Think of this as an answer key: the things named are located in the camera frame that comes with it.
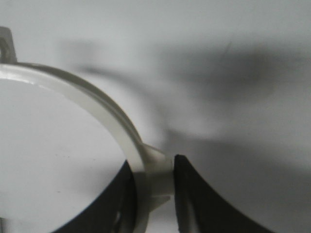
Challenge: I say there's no white half clamp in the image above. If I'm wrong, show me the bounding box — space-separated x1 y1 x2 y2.
0 27 174 233

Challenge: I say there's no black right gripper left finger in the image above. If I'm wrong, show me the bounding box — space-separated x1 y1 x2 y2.
55 161 137 233

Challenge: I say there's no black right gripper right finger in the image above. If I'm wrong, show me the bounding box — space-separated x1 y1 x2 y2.
173 155 271 233

